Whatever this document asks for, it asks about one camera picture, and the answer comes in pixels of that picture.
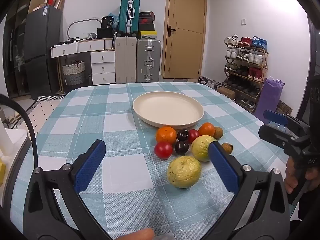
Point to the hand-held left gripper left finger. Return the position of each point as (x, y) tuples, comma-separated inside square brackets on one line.
[(88, 166)]

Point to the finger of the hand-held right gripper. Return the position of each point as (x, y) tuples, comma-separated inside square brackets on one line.
[(273, 115), (272, 133)]

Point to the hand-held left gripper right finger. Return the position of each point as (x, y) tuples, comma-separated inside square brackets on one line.
[(223, 167)]

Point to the brown longan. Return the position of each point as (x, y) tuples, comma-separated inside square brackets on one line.
[(218, 132), (227, 148)]

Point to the yellow-green guava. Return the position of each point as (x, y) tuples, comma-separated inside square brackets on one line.
[(200, 147), (184, 172)]

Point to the small orange mandarin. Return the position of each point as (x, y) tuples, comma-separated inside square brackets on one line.
[(206, 129)]

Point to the red tomato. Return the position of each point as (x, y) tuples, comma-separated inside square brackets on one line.
[(163, 150), (194, 135)]

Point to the dark purple plum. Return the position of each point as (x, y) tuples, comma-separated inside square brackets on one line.
[(181, 148), (183, 135)]

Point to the large orange mandarin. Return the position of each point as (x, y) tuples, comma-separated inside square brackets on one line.
[(166, 135)]

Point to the cream round plate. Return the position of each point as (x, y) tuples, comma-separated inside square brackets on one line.
[(167, 108)]

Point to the person's right hand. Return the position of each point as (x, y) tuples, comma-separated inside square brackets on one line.
[(290, 177)]

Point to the person's left hand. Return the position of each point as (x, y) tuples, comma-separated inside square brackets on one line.
[(140, 235)]

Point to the patterned brown box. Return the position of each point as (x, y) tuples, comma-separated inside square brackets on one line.
[(284, 107)]

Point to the purple bag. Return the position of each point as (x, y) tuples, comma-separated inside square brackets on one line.
[(270, 97)]

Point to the small cardboard box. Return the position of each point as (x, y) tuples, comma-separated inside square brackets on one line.
[(226, 92)]

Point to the wooden shoe rack with shoes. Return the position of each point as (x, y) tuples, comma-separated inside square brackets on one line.
[(246, 57)]

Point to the pile of loose shoes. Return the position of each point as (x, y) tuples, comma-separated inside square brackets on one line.
[(210, 82)]

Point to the dotted white rug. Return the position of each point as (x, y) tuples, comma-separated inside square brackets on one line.
[(42, 110)]

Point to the white plastic stool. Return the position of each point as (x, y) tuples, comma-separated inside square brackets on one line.
[(12, 140)]

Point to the beige slippers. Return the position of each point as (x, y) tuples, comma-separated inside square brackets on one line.
[(13, 117)]

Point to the woven laundry basket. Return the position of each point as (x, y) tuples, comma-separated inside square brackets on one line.
[(73, 73)]

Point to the white desk with drawers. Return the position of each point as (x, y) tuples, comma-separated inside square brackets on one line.
[(102, 66)]

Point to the beige suitcase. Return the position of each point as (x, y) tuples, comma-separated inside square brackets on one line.
[(125, 60)]

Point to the tan wooden door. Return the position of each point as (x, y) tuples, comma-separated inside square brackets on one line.
[(186, 30)]

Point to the silver suitcase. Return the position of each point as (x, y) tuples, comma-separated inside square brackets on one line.
[(148, 60)]

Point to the dark grey refrigerator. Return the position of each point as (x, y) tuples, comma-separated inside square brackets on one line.
[(42, 50)]

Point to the black case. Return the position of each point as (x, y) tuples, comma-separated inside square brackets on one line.
[(104, 33)]

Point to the oval mirror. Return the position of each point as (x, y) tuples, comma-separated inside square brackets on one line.
[(75, 23)]

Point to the yellow and white shoe box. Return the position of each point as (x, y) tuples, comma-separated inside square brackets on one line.
[(147, 35)]

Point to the dark glass-door cabinet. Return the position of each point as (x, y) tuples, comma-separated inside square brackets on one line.
[(15, 42)]

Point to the black bag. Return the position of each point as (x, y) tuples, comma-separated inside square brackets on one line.
[(107, 22)]

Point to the blue plastic bag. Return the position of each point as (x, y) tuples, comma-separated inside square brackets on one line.
[(116, 22)]

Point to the plain black shoe box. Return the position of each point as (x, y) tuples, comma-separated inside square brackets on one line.
[(146, 27)]

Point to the teal suitcase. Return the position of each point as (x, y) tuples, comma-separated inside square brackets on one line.
[(128, 15)]

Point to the red and black shoe box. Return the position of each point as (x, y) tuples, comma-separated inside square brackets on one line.
[(146, 20)]

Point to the brown cardboard box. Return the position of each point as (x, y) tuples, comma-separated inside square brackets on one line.
[(60, 1)]

